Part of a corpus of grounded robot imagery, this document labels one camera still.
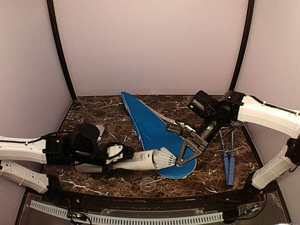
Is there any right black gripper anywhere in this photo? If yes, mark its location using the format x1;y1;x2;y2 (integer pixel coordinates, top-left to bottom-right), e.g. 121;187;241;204
177;111;224;165

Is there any white shuttlecock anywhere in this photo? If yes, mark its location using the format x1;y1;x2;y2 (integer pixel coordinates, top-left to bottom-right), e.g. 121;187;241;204
152;147;177;170
96;124;105;142

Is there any white shuttlecock tube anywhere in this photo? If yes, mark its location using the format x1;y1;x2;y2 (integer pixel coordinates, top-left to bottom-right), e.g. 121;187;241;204
75;150;157;173

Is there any clear plastic tube lid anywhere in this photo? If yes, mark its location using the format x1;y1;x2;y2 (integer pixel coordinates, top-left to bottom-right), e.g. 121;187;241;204
140;177;156;192

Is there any blue racket bag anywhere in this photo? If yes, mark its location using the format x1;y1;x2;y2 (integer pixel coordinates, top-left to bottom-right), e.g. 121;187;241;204
121;92;197;179

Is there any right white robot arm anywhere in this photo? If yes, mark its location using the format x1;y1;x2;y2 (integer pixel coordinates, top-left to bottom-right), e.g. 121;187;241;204
166;90;300;203

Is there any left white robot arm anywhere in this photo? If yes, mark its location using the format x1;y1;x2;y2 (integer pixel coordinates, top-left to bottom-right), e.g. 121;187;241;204
0;124;135;204

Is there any blue badminton racket left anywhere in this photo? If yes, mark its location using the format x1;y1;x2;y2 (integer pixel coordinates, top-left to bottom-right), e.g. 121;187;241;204
219;129;229;185

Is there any blue badminton racket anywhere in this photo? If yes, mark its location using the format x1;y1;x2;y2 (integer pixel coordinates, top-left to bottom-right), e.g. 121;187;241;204
219;129;229;185
227;122;241;188

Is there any blue badminton racket right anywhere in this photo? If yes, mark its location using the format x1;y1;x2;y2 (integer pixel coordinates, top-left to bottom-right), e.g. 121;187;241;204
227;122;241;188

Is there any small circuit board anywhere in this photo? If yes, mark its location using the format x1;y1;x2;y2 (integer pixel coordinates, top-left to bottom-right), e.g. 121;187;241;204
67;210;87;222

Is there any white slotted cable duct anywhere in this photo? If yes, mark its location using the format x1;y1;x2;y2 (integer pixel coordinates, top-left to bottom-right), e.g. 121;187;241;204
30;201;223;225

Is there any black front table rail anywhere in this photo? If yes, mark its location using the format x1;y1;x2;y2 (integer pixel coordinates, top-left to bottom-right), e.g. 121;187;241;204
43;189;266;212

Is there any black left corner post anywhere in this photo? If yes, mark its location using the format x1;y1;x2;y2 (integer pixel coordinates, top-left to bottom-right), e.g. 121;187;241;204
46;0;77;101

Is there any black corner post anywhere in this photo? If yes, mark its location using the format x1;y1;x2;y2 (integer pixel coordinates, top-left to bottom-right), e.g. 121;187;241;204
228;0;255;91
46;0;77;101

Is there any black right corner post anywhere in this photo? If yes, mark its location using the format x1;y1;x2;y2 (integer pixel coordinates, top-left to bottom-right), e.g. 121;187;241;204
228;0;255;91

